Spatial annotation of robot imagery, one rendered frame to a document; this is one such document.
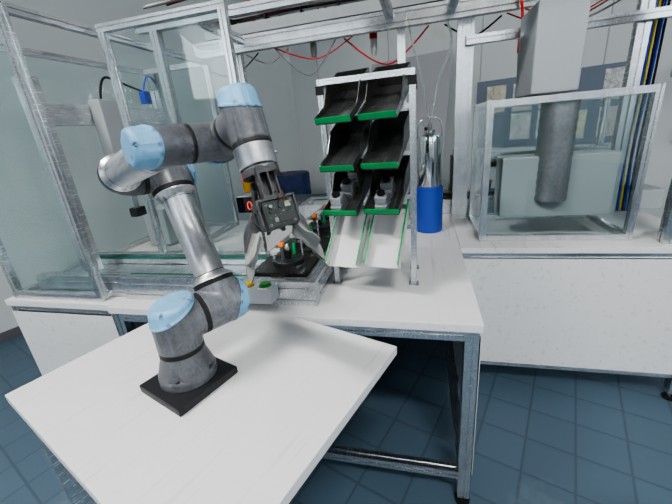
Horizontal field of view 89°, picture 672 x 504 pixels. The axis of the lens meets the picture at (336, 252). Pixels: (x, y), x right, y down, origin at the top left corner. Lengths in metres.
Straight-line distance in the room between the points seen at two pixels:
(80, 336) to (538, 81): 2.44
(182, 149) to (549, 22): 1.70
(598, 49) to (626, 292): 3.20
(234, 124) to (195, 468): 0.69
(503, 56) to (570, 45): 2.94
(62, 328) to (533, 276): 2.30
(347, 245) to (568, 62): 1.30
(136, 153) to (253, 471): 0.64
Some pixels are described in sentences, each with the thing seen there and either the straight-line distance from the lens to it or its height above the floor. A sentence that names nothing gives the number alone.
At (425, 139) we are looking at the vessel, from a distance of 2.01.
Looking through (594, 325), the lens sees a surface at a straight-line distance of 2.21.
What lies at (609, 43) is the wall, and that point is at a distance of 4.88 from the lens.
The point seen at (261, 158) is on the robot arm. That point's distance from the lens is 0.64.
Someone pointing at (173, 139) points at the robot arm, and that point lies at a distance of 0.70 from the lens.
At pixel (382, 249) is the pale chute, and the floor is 1.04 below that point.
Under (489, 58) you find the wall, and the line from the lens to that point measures 4.96.
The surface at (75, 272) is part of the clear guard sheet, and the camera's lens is 1.89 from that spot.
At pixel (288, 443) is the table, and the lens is 0.85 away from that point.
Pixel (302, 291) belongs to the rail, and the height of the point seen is 0.92.
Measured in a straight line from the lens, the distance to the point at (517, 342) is 2.17.
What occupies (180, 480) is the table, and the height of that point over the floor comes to 0.86.
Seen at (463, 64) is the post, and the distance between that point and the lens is 2.37.
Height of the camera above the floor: 1.49
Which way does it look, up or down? 20 degrees down
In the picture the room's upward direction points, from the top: 5 degrees counter-clockwise
